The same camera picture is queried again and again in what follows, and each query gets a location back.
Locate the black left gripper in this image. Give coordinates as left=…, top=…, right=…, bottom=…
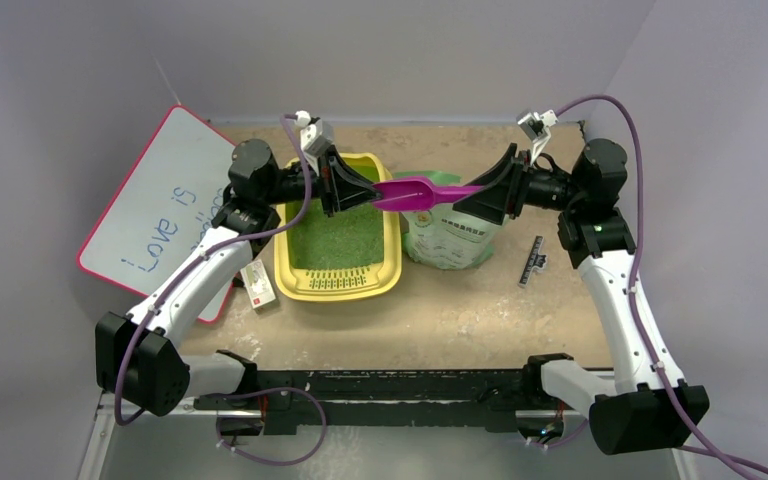
left=262, top=145, right=382, bottom=218

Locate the magenta plastic litter scoop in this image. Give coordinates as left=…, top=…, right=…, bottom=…
left=372, top=176, right=482, bottom=212

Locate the green cat litter bag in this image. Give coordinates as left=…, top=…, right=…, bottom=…
left=394, top=171, right=502, bottom=270

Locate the yellow litter box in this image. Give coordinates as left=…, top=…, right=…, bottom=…
left=273, top=152, right=403, bottom=303

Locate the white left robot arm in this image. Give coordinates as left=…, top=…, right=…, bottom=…
left=95, top=139, right=382, bottom=426

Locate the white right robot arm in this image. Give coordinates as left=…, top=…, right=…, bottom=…
left=453, top=138, right=710, bottom=455

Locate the small white red box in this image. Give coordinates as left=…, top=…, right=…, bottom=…
left=240, top=259, right=277, bottom=311

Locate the black ruler strip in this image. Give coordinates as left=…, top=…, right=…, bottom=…
left=518, top=235, right=547, bottom=288

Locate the pink framed whiteboard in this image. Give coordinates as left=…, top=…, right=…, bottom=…
left=76, top=106, right=234, bottom=295

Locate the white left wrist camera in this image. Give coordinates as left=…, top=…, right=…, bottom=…
left=294, top=110, right=334, bottom=161

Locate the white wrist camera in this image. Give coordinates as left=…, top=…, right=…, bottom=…
left=516, top=110, right=557, bottom=166
left=294, top=110, right=334, bottom=161

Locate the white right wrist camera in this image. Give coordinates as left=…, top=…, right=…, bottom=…
left=516, top=110, right=557, bottom=166

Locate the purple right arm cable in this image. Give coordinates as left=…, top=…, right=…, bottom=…
left=554, top=94, right=768, bottom=480

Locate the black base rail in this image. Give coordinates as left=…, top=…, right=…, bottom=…
left=194, top=366, right=578, bottom=436

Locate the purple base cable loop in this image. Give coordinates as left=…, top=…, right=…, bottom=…
left=215, top=386, right=328, bottom=467

